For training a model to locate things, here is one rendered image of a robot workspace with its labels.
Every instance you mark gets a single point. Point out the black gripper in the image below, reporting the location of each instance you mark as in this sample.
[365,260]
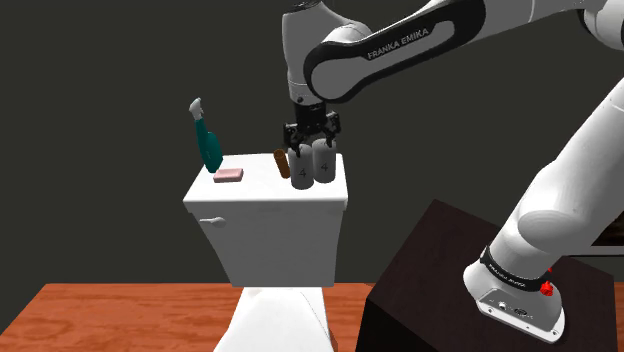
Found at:
[309,117]

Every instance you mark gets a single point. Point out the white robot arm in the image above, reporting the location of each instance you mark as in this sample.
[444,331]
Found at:
[560,195]

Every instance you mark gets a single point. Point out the grey cylinder can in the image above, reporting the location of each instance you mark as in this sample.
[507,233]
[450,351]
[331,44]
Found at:
[324,168]
[302,173]

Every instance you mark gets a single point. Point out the brown cylinder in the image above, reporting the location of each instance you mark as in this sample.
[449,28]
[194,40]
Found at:
[282,164]

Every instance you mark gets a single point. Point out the pink soap bar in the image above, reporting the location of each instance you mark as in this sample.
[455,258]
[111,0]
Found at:
[228,175]

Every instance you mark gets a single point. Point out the teal spray bottle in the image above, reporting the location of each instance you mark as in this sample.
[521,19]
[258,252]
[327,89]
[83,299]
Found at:
[209,148]

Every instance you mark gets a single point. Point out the white toilet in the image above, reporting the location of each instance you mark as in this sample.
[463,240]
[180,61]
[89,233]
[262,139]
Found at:
[273,234]

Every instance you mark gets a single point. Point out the dark robot stand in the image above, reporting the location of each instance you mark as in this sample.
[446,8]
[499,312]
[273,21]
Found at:
[419,292]

